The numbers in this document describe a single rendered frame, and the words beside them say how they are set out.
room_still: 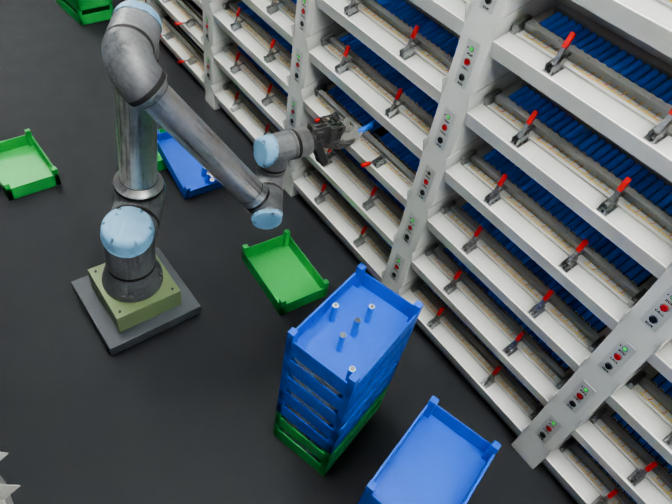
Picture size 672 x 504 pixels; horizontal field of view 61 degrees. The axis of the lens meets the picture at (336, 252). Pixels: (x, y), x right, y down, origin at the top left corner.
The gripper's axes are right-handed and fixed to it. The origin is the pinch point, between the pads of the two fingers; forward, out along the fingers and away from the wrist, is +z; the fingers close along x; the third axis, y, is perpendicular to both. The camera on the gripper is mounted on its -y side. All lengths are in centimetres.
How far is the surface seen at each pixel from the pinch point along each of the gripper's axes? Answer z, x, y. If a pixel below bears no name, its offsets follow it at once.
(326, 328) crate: -47, -54, -12
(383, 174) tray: 3.4, -13.6, -8.0
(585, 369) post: 3, -98, -8
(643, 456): 11, -122, -23
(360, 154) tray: 2.8, -1.7, -8.2
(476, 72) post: 0, -35, 42
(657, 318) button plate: 2, -102, 20
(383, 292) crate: -29, -54, -8
